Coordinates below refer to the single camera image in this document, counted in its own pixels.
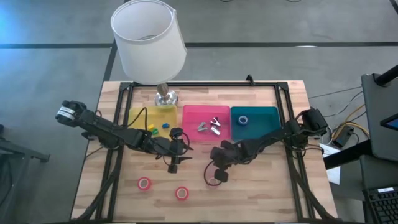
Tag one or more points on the pink plastic bin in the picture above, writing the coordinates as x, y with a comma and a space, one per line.
192, 115

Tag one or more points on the yellow mini stapler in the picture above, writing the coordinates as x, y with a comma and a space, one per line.
151, 127

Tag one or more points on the tablet with blue screen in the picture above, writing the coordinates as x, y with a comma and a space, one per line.
392, 123

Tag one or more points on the black power adapter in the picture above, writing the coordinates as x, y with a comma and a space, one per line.
342, 137

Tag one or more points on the black metal stand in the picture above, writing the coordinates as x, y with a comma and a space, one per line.
18, 149

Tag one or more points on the green mini stapler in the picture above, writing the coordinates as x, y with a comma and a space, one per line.
155, 132

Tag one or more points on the yellow plastic bin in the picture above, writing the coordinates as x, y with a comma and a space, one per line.
136, 121

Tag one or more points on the small black table camera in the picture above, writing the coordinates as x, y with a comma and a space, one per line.
250, 80

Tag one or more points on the teal staple remover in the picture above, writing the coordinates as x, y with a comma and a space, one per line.
202, 126

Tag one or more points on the blue mini stapler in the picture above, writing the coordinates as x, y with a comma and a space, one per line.
165, 125

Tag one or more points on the red tape roll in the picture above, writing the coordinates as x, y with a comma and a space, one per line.
139, 183
176, 193
211, 183

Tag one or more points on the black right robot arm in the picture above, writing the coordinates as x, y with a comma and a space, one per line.
273, 137

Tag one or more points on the dark grey panel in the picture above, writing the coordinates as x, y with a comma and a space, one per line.
382, 102

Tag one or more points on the blue tape roll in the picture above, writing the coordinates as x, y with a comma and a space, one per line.
239, 120

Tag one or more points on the teal plastic bin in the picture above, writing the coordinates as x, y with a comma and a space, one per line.
264, 124

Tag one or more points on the silver lamp base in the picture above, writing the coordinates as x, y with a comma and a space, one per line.
166, 99

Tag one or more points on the white paper sheet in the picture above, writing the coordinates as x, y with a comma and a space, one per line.
334, 175

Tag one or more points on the black laptop keyboard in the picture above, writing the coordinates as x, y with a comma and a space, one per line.
384, 207

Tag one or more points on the white lamp shade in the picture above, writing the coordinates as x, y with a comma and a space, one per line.
149, 59

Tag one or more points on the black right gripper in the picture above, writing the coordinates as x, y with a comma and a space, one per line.
222, 154

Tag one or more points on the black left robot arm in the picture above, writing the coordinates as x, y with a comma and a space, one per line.
102, 127

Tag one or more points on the black pole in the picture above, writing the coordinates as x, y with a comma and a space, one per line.
387, 76

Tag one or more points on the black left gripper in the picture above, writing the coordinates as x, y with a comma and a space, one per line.
175, 147

